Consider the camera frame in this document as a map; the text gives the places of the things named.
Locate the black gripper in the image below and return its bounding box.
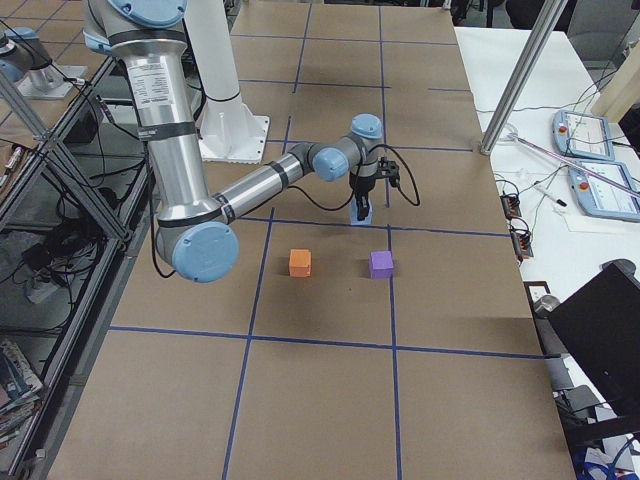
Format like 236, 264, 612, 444
349, 156, 400, 218

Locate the light blue foam block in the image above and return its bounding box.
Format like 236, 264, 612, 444
349, 200, 375, 226

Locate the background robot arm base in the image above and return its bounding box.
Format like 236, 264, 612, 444
1, 27, 87, 100

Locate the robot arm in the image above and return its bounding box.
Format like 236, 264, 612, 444
84, 1, 383, 283

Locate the purple foam block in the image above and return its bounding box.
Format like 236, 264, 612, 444
369, 250, 394, 279

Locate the orange foam block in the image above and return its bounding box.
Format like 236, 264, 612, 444
288, 249, 312, 278

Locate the upper power adapter box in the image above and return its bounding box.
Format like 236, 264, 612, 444
500, 193, 521, 220

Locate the power adapter box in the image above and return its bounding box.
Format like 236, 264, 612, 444
500, 193, 521, 220
510, 228, 534, 263

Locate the lower power adapter box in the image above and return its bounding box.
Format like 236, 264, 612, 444
510, 228, 534, 263

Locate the black marker pen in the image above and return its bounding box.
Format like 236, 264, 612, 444
534, 184, 567, 207

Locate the metal cup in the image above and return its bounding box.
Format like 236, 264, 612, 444
533, 294, 561, 319

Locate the upper teach pendant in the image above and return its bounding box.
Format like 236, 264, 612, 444
552, 109, 615, 161

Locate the teach pendant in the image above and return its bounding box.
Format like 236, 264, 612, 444
552, 109, 615, 161
569, 159, 639, 223

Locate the lower teach pendant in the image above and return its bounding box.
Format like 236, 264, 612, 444
569, 159, 639, 223

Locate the black monitor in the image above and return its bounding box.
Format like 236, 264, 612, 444
548, 264, 639, 415

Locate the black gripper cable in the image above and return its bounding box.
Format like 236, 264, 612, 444
284, 144, 422, 211

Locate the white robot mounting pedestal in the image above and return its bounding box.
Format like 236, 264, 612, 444
184, 0, 270, 164

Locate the aluminium frame post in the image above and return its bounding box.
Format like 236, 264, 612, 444
479, 0, 568, 155

